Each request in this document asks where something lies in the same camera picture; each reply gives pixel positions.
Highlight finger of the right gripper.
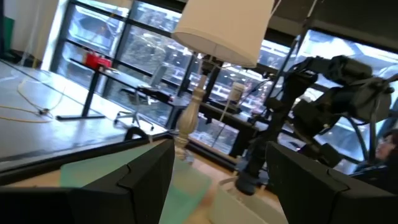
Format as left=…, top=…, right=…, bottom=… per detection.
left=247, top=136, right=270, bottom=178
left=259, top=136, right=280, bottom=177

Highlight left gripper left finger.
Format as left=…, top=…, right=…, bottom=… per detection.
left=0, top=138, right=175, bottom=224

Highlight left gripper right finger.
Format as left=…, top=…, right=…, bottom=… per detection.
left=266, top=141, right=398, bottom=224

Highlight grey office chair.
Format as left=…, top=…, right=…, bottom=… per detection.
left=113, top=63, right=177, bottom=132

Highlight green translucent plastic tray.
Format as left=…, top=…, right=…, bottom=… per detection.
left=60, top=138, right=214, bottom=224

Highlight person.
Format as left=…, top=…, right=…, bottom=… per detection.
left=349, top=129, right=398, bottom=190

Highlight white shade table lamp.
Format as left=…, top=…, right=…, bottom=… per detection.
left=170, top=0, right=276, bottom=164

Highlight red toolbox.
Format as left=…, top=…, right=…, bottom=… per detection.
left=83, top=52, right=113, bottom=72

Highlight green panel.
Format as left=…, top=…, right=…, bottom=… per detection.
left=2, top=16, right=16, bottom=53

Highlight yellow floor cable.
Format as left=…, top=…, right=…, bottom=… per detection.
left=0, top=77, right=68, bottom=124

